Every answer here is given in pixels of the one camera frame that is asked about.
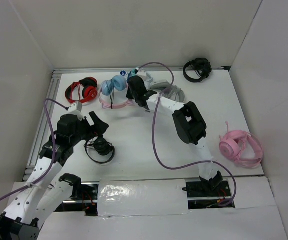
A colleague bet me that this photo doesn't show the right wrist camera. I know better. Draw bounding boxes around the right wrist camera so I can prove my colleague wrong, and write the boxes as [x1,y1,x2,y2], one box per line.
[134,67,148,80]

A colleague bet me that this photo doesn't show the large black headphones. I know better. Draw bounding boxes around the large black headphones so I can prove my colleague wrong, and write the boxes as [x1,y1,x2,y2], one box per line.
[182,57,213,83]

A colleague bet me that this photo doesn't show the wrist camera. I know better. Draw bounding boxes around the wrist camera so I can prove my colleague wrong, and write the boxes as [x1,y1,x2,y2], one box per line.
[134,67,148,80]
[67,101,83,116]

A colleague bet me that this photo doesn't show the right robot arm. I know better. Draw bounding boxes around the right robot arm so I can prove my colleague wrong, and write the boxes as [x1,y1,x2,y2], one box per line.
[127,75,212,171]

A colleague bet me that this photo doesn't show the blue pink cat-ear headphones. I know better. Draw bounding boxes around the blue pink cat-ear headphones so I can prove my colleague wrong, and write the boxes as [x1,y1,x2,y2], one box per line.
[98,75,135,110]

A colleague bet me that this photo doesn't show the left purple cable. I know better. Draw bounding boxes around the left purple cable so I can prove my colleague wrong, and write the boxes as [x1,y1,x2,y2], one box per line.
[0,98,71,221]

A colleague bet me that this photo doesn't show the grey white headphones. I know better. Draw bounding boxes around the grey white headphones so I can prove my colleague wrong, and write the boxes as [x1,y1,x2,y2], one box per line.
[149,80,186,103]

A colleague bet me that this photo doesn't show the teal white cat-ear headphones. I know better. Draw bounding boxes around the teal white cat-ear headphones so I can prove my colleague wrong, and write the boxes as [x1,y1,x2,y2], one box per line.
[119,67,154,90]

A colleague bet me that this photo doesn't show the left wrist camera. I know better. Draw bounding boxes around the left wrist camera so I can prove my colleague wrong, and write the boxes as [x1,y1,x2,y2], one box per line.
[67,101,83,116]

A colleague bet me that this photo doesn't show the pink gaming headset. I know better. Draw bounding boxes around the pink gaming headset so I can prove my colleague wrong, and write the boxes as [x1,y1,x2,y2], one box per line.
[218,121,264,169]

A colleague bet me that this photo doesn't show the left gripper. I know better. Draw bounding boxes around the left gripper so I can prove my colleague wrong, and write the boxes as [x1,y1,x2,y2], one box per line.
[70,111,109,146]

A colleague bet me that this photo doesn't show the red black headphones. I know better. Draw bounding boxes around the red black headphones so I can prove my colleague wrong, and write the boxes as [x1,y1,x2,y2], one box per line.
[64,77,98,104]

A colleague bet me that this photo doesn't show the small black headphones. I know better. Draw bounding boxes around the small black headphones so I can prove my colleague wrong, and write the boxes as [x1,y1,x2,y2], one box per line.
[84,136,116,165]

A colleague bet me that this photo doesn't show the white taped cover sheet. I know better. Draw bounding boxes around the white taped cover sheet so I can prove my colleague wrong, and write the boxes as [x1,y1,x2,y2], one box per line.
[97,179,189,217]

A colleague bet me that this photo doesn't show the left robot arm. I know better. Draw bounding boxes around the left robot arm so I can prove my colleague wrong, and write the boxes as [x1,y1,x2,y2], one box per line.
[0,111,109,240]

